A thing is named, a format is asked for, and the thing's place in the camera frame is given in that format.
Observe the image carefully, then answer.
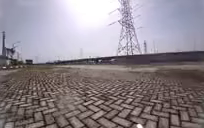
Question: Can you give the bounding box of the grey brick paving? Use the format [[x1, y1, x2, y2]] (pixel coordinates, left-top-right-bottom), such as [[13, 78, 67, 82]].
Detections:
[[0, 67, 204, 128]]

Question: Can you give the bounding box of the tall lattice power pylon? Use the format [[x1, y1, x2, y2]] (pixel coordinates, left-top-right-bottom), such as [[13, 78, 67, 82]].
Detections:
[[107, 0, 145, 57]]

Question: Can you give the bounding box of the pale grey road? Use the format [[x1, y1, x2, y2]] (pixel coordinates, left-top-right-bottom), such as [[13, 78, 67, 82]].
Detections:
[[54, 64, 204, 72]]

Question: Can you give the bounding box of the small lattice pylon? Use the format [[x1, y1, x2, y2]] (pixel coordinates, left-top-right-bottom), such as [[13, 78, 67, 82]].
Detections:
[[142, 39, 148, 55]]

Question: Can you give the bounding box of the long elevated road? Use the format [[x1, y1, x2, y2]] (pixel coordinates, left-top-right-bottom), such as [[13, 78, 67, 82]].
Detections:
[[46, 49, 204, 66]]

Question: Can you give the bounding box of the dark boxy building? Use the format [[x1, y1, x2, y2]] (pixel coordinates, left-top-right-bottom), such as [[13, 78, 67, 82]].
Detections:
[[25, 59, 34, 65]]

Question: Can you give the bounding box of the industrial building with chimney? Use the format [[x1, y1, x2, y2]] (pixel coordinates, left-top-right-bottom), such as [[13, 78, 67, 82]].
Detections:
[[0, 30, 25, 68]]

